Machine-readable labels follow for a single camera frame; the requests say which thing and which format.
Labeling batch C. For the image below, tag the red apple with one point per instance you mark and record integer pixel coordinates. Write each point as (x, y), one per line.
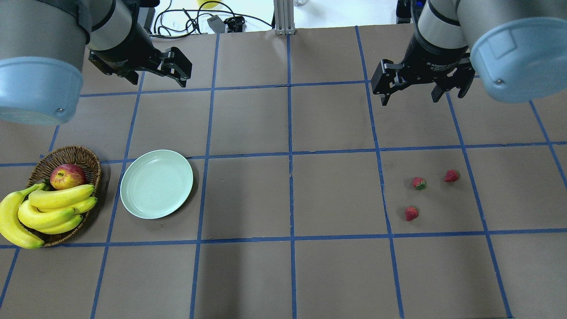
(67, 176)

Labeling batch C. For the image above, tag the black power adapter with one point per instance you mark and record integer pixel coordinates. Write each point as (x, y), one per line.
(217, 25)

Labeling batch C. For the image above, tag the yellow banana bunch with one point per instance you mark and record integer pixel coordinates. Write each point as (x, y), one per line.
(25, 214)

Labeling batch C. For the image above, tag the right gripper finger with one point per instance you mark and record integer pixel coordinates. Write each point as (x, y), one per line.
(461, 79)
(386, 80)

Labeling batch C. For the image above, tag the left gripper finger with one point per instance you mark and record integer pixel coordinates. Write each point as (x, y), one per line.
(130, 75)
(175, 65)

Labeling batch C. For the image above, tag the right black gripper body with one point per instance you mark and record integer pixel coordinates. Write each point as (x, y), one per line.
(429, 58)

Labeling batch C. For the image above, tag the light green plate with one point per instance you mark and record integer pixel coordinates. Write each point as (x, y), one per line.
(156, 184)

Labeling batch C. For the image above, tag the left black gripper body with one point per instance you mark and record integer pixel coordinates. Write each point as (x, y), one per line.
(131, 48)

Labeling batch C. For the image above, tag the strawberry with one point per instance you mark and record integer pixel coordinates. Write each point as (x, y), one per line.
(411, 213)
(419, 183)
(452, 175)

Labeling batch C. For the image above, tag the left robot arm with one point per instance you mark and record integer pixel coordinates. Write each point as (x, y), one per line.
(42, 47)

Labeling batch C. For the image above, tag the aluminium frame post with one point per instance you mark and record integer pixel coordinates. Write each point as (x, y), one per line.
(284, 17)

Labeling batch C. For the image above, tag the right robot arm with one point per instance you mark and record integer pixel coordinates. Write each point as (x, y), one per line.
(516, 47)

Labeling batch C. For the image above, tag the woven wicker basket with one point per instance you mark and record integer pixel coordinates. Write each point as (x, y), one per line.
(89, 162)

